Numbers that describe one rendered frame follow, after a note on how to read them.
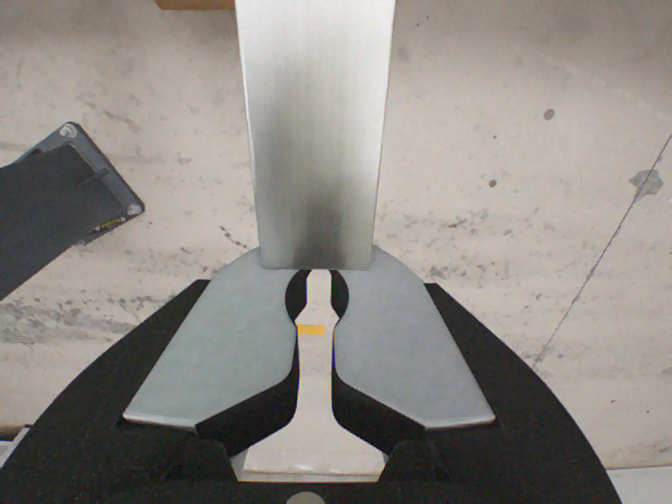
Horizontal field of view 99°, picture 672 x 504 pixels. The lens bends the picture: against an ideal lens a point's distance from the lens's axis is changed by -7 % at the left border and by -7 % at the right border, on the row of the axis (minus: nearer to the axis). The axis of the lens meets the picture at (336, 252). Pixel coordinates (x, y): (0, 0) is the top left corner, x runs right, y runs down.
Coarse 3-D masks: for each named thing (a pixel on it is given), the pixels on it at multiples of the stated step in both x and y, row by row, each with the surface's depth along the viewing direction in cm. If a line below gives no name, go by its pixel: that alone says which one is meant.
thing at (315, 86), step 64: (256, 0) 5; (320, 0) 5; (384, 0) 5; (256, 64) 6; (320, 64) 6; (384, 64) 6; (256, 128) 7; (320, 128) 7; (256, 192) 7; (320, 192) 7; (320, 256) 8
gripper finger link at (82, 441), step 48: (192, 288) 8; (144, 336) 6; (96, 384) 5; (48, 432) 5; (96, 432) 5; (144, 432) 5; (192, 432) 5; (0, 480) 4; (48, 480) 4; (96, 480) 4; (144, 480) 4
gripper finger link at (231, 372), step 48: (240, 288) 8; (288, 288) 8; (192, 336) 6; (240, 336) 6; (288, 336) 7; (144, 384) 5; (192, 384) 5; (240, 384) 6; (288, 384) 6; (240, 432) 6
